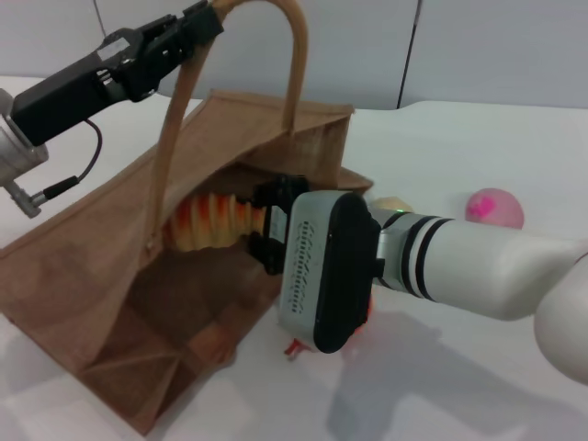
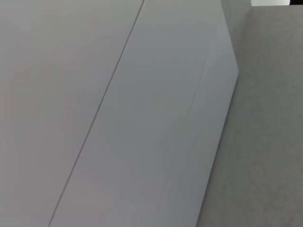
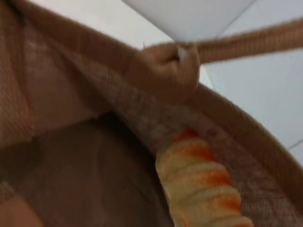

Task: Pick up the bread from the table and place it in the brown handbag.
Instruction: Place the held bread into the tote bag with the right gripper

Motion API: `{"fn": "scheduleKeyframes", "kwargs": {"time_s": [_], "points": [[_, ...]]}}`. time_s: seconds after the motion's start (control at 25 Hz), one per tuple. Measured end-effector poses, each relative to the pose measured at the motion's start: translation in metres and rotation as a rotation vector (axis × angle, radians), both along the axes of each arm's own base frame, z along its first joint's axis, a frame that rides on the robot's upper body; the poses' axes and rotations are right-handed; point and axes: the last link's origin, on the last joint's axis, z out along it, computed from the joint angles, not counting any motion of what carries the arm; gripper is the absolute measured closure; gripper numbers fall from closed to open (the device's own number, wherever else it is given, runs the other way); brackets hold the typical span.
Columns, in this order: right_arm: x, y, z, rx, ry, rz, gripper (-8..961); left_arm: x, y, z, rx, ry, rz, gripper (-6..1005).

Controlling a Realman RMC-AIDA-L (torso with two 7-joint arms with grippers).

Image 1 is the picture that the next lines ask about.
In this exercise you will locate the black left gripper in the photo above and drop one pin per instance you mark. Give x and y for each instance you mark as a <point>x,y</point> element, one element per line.
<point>69,96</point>

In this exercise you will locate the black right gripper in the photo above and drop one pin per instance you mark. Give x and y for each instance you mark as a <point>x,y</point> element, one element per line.
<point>278,225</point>

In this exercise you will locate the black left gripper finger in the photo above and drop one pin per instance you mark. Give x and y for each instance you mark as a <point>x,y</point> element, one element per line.
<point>197,8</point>
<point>204,30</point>

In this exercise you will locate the long ridged bread loaf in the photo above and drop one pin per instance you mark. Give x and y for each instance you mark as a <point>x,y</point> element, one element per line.
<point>211,220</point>

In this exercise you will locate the brown jute handbag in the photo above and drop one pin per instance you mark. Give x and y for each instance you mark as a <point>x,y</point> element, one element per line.
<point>69,275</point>

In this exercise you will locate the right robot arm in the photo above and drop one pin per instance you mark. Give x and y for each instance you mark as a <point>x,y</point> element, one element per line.
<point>482,266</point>

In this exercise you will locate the round beige bun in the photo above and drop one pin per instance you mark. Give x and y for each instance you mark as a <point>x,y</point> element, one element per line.
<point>390,204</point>

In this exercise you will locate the orange fruit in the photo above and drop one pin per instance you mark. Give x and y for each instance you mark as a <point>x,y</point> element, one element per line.
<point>296,347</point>

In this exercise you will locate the grey black wrist camera box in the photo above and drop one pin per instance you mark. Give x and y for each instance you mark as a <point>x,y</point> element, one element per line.
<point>312,266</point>

